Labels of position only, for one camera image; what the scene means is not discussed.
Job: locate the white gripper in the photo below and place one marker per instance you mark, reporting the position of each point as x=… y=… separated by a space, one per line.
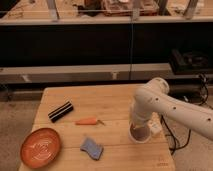
x=139 y=117

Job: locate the white ceramic cup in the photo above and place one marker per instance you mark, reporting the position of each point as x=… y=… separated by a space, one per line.
x=139 y=134

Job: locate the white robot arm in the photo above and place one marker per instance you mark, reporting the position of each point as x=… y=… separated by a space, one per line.
x=153 y=97

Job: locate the white plastic bottle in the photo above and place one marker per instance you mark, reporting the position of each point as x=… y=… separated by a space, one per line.
x=155 y=128

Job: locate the black device on shelf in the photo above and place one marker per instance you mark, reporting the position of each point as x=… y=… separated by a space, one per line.
x=190 y=63

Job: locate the orange toy carrot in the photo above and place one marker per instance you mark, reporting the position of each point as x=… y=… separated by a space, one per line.
x=89 y=121

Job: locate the blue sponge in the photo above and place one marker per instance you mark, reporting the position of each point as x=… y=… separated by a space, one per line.
x=93 y=149

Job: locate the black striped box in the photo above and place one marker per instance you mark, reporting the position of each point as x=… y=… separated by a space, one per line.
x=60 y=111

